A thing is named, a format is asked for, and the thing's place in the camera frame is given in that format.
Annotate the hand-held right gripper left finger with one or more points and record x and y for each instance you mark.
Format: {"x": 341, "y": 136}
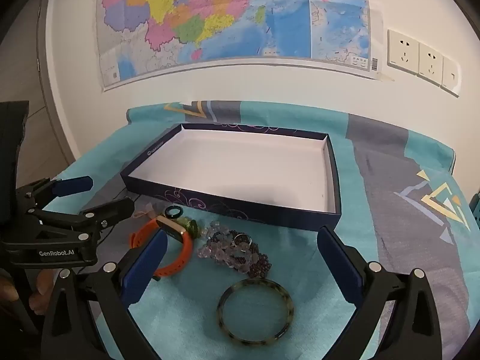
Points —
{"x": 146, "y": 258}

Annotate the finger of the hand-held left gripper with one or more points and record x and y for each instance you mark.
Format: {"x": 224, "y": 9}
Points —
{"x": 112, "y": 210}
{"x": 75, "y": 185}

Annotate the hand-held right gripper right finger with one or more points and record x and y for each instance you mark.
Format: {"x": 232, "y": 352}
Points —
{"x": 339, "y": 266}

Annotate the orange smart band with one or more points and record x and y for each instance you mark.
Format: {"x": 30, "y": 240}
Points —
{"x": 185, "y": 255}

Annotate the green bead ornament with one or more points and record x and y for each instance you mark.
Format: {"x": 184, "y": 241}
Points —
{"x": 182, "y": 222}

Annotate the tortoiseshell bangle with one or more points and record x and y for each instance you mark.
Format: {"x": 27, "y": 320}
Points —
{"x": 225, "y": 322}

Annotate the dark blue shallow box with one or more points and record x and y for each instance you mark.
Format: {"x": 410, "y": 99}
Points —
{"x": 243, "y": 165}

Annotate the person's left hand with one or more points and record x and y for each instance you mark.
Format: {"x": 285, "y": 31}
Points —
{"x": 40, "y": 288}

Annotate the white wall switch plate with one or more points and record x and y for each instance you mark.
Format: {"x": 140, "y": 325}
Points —
{"x": 451, "y": 77}

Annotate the white wall socket plate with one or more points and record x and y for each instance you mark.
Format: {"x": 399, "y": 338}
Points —
{"x": 403, "y": 52}
{"x": 430, "y": 64}

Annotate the colourful wall map poster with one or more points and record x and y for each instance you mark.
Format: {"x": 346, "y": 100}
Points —
{"x": 225, "y": 15}

